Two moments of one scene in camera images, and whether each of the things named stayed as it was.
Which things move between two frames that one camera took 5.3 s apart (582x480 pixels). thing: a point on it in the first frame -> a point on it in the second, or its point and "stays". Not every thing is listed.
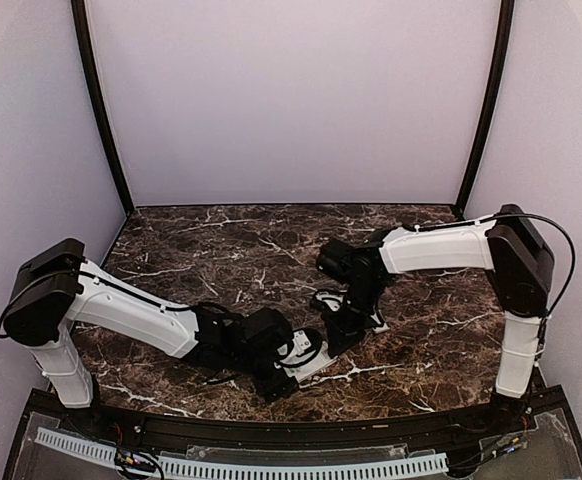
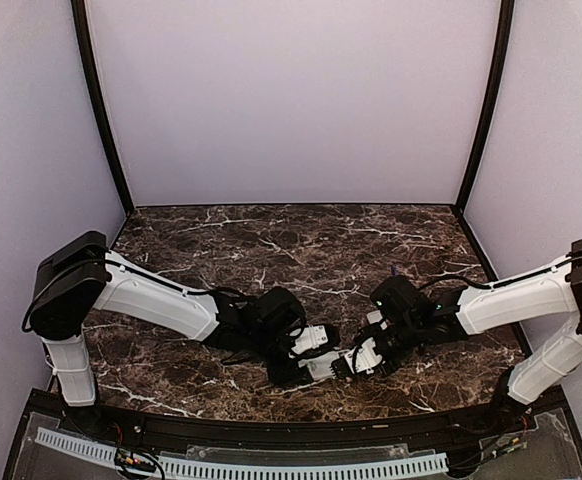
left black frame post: (106, 117) stays
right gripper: (339, 331) -> (390, 367)
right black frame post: (504, 38) stays
